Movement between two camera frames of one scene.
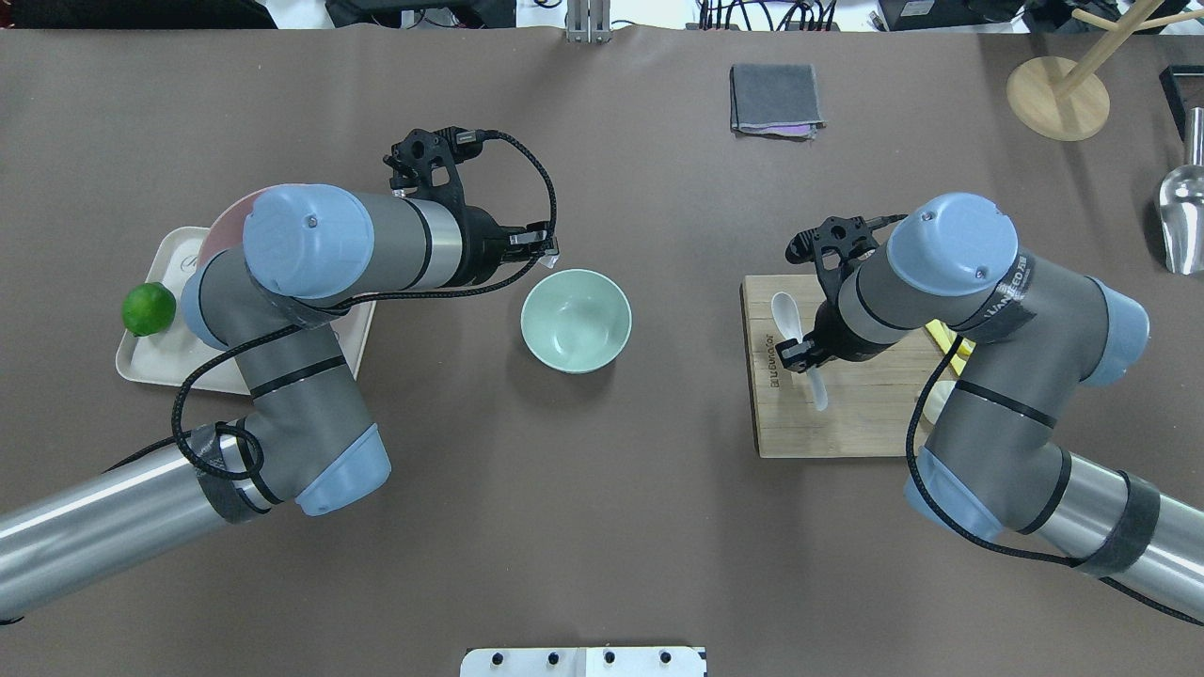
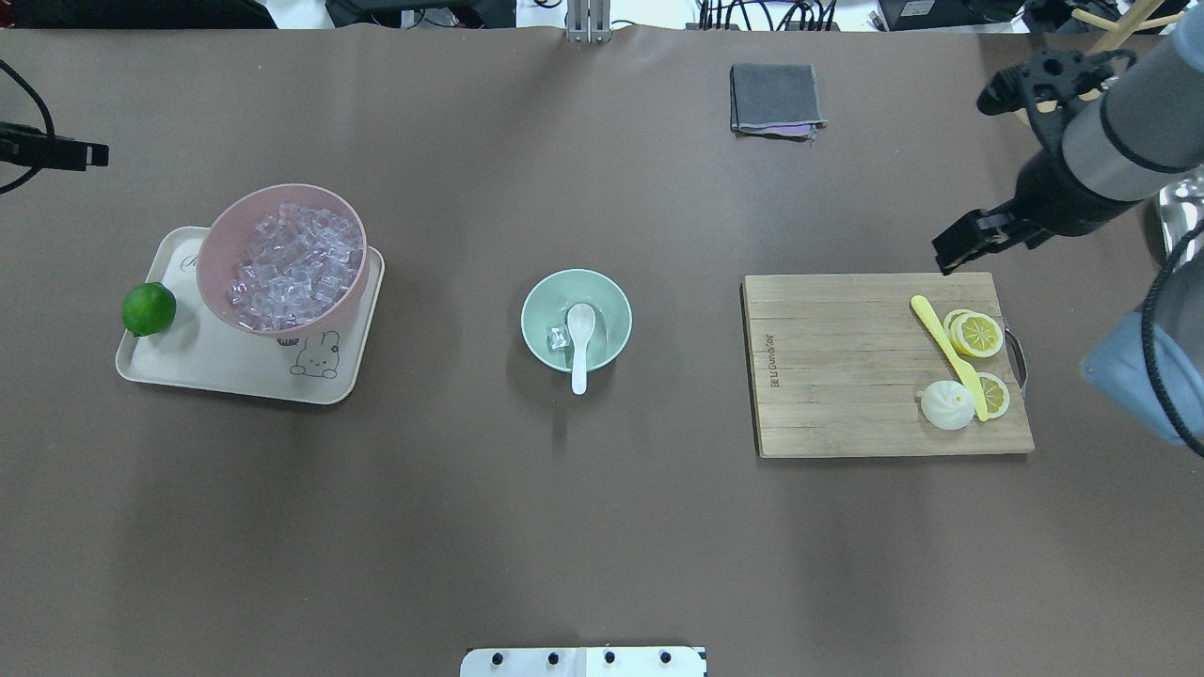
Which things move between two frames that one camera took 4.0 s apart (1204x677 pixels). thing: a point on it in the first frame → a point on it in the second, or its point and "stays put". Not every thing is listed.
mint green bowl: [576, 321] stays put
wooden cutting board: [872, 406] stays put
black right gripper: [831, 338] → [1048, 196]
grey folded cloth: [775, 101] stays put
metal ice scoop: [1181, 207] stays put
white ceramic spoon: [785, 309] → [580, 321]
